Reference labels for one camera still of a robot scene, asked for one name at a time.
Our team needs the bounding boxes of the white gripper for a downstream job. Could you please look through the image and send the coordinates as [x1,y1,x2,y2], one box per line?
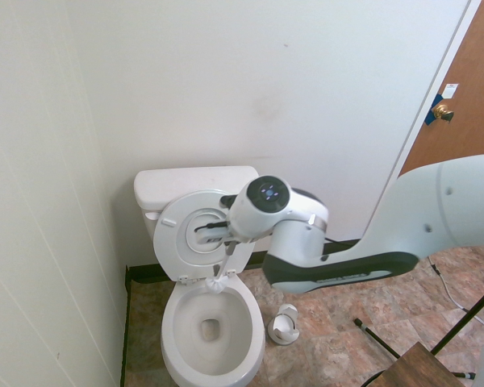
[192,225,238,258]

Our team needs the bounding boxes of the white toilet brush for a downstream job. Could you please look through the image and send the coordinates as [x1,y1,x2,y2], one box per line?
[203,245,233,293]

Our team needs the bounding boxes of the white toilet seat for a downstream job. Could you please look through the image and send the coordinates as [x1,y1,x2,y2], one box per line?
[152,189,252,283]

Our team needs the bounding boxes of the white ceramic toilet bowl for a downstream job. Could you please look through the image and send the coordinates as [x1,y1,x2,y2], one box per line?
[160,276,266,387]

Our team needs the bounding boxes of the white toilet tank lid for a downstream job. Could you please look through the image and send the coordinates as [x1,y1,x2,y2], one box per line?
[133,165,261,210]

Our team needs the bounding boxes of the white toilet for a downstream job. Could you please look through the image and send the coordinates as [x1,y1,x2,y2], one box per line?
[119,239,362,387]

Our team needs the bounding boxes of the white toilet brush holder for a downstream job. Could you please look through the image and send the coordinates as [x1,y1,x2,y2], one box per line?
[267,304,300,347]

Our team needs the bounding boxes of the brown wooden table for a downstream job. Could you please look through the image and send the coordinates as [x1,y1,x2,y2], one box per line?
[362,340,471,387]

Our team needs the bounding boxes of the blue tape strip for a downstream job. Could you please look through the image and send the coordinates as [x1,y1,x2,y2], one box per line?
[424,92,448,127]

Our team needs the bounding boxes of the brass door knob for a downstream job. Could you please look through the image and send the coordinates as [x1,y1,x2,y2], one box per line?
[432,102,456,123]

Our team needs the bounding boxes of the brown wooden door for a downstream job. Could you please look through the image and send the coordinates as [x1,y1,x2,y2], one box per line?
[398,0,484,177]

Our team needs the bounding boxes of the black camera tripod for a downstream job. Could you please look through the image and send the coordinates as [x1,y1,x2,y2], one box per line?
[353,277,484,382]

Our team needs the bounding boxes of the white cable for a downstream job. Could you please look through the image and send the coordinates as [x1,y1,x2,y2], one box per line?
[427,257,484,339]

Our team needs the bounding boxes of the white door frame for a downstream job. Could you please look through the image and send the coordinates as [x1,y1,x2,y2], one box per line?
[365,0,484,239]

